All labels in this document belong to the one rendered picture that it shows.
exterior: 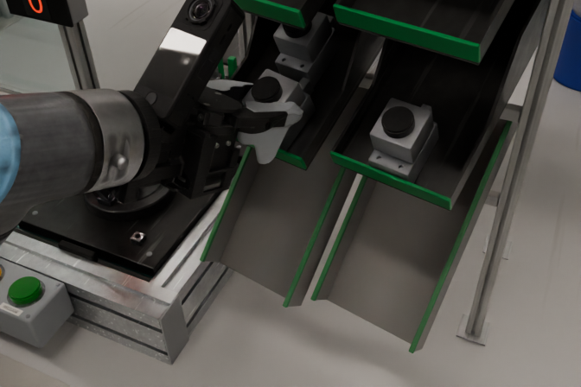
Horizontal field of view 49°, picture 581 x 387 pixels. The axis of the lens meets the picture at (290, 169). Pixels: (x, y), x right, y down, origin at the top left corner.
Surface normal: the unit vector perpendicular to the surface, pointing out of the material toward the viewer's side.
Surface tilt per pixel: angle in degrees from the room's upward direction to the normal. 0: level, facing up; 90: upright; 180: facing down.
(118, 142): 92
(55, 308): 90
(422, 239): 45
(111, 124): 54
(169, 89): 37
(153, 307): 0
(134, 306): 0
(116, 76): 0
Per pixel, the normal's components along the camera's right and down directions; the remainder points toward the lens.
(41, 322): 0.91, 0.26
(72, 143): 0.82, -0.06
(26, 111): 0.57, -0.65
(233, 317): -0.02, -0.76
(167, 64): -0.40, -0.30
